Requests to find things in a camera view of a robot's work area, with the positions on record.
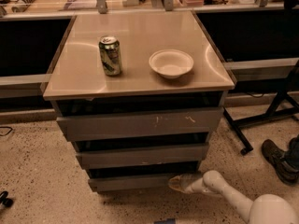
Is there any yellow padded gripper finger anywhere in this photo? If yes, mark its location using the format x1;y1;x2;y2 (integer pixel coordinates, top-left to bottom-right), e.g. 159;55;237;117
168;173;203;194

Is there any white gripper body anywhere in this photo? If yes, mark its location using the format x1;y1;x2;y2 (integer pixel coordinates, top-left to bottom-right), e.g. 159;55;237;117
191;179;214;194

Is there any grey bottom drawer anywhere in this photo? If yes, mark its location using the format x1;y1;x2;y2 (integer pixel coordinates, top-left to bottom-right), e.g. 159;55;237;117
88;173;177;192

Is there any grey drawer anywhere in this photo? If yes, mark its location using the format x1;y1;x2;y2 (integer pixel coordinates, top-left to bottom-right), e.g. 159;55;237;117
77;144;208;169
57;107;222;142
88;173;177;192

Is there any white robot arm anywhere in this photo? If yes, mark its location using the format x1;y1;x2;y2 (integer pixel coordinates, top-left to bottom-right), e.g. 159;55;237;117
168;170;299;224

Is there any grey middle drawer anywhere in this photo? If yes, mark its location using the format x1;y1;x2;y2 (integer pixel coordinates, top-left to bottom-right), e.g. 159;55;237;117
77;144;208;169

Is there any grey top drawer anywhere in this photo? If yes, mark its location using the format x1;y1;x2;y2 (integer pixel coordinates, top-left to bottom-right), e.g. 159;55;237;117
57;107;222;142

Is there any grey drawer cabinet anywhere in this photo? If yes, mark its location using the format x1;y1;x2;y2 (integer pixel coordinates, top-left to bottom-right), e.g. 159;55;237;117
43;11;234;179

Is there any brown shoe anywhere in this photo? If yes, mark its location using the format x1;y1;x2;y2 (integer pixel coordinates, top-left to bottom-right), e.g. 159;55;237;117
262;139;299;186

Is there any dark trouser leg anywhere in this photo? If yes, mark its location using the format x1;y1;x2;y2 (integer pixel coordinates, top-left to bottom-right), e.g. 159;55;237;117
284;135;299;170

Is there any black table stand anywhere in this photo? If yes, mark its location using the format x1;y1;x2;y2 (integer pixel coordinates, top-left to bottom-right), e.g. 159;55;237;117
223;61;299;156

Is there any white bowl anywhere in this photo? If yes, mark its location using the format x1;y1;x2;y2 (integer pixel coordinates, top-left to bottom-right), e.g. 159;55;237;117
149;49;194;79

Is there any green soda can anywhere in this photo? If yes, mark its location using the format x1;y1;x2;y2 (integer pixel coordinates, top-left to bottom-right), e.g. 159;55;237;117
99;35;122;76

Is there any black object on floor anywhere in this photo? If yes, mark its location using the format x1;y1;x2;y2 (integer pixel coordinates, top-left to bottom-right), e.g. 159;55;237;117
0;191;13;207

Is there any black floor cable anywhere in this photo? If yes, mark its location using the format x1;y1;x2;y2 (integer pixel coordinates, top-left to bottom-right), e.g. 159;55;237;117
0;126;14;137

